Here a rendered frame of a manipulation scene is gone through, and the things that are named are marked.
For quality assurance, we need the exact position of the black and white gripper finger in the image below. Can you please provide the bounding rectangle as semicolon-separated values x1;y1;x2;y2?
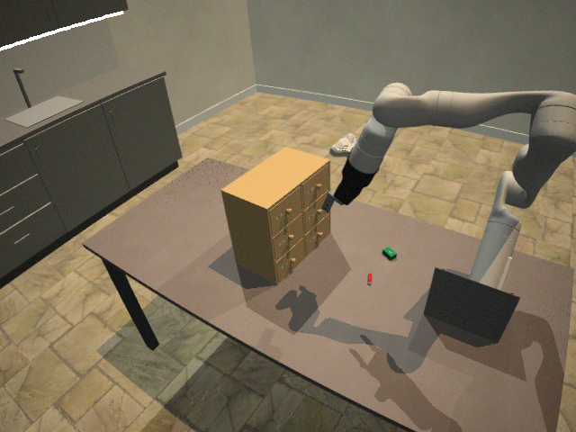
321;191;343;212

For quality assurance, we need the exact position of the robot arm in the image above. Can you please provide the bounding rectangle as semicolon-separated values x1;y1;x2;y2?
357;83;576;290

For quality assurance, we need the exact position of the small brown wooden chest of drawers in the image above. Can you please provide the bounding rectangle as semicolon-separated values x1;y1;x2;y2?
221;147;330;284

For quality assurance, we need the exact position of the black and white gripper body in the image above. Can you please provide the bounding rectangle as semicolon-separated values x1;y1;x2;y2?
329;133;385;205

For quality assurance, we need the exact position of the wooden drawer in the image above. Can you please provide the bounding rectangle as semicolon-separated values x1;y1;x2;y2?
273;213;303;260
305;214;329;255
304;190;329;233
269;186;302;235
302;164;329;208
275;237;305;283

